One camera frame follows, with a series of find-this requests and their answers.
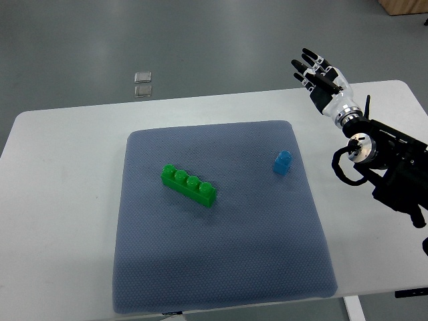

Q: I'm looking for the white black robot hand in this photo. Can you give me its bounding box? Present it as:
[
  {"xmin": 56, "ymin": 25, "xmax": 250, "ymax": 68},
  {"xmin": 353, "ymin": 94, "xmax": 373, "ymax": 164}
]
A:
[{"xmin": 291, "ymin": 48, "xmax": 362, "ymax": 128}]

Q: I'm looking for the blue toy block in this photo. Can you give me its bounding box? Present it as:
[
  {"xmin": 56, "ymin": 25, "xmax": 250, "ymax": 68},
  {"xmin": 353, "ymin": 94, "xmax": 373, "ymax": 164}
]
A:
[{"xmin": 273, "ymin": 150, "xmax": 293, "ymax": 176}]

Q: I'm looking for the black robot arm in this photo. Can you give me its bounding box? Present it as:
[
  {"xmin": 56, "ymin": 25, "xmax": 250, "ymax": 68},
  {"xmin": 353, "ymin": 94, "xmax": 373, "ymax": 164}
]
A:
[{"xmin": 332, "ymin": 96, "xmax": 427, "ymax": 229}]

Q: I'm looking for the green four-stud toy block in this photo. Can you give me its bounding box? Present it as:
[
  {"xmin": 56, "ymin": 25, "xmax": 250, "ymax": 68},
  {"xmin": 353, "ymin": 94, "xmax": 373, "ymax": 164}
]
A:
[{"xmin": 160, "ymin": 164, "xmax": 217, "ymax": 208}]

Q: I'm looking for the wooden furniture corner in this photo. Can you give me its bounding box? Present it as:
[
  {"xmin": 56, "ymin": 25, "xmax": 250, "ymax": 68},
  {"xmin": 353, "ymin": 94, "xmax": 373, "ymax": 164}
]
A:
[{"xmin": 378, "ymin": 0, "xmax": 427, "ymax": 16}]

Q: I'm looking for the blue-grey textured mat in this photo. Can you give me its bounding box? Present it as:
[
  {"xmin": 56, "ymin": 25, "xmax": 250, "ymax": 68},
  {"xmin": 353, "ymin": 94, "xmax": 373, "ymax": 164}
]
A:
[{"xmin": 113, "ymin": 120, "xmax": 337, "ymax": 314}]

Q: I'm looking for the upper metal floor plate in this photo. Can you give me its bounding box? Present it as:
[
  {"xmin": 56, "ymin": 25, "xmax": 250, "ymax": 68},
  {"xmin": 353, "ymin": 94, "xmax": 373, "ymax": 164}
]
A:
[{"xmin": 134, "ymin": 72, "xmax": 152, "ymax": 84}]

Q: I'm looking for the white table leg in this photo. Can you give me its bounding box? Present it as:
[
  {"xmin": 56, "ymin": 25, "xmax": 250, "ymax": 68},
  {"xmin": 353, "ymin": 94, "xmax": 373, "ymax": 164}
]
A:
[{"xmin": 343, "ymin": 296, "xmax": 366, "ymax": 321}]

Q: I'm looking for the black table control panel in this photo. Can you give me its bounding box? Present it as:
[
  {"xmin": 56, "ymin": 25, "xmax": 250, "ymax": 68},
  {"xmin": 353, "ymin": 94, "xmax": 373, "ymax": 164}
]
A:
[{"xmin": 395, "ymin": 288, "xmax": 428, "ymax": 298}]

